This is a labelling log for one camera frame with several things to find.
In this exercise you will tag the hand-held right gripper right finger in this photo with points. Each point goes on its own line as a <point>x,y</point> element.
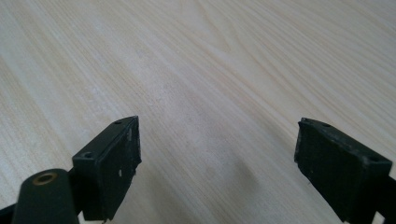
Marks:
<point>337,174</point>

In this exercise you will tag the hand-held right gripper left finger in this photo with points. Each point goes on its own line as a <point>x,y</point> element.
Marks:
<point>107,174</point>

